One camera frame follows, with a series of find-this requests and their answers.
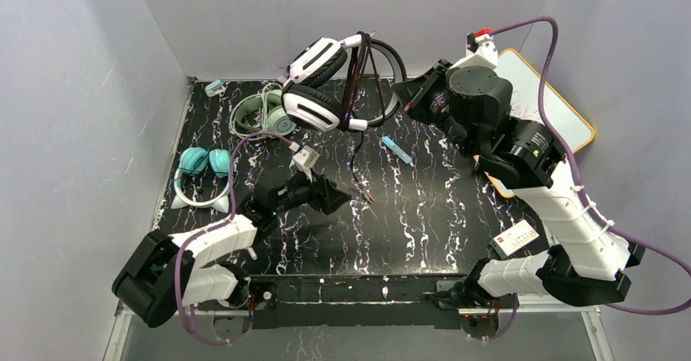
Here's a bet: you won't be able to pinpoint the black and white headphones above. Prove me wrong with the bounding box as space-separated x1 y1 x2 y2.
278 30 408 204

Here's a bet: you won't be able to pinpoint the mint green gaming headphones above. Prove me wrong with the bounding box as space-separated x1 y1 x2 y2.
230 83 297 139

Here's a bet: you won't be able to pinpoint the teal cat ear headphones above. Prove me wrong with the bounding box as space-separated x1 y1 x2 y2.
170 147 231 214

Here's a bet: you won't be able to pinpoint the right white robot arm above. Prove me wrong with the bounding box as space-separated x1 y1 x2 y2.
393 59 644 306

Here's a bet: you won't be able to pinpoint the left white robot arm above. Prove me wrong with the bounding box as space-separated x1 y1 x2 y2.
112 174 352 328

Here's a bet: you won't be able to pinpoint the light blue marker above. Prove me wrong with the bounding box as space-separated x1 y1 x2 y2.
381 136 412 165

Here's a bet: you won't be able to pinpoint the green capped white marker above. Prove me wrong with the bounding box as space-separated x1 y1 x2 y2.
245 246 258 261

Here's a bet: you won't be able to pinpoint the small light blue eraser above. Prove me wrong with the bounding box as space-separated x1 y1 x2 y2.
205 80 224 97

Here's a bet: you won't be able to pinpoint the small white red box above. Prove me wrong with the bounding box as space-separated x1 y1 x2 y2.
489 220 539 259

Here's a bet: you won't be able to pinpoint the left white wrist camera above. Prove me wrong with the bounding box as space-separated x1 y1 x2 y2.
289 142 319 183

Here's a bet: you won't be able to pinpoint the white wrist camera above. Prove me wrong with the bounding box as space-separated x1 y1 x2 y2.
451 28 499 70
289 142 319 183

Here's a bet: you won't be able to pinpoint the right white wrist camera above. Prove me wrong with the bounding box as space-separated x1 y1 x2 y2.
451 28 499 70

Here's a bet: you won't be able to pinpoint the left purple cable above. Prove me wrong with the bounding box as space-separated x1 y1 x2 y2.
175 131 295 347

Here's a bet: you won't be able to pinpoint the purple cable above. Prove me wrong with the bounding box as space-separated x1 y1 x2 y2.
488 15 691 343
175 131 295 347

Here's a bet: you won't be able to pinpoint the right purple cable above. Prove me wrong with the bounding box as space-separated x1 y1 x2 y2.
488 15 691 343

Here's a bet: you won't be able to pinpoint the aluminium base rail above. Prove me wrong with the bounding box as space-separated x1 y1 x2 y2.
104 275 614 360

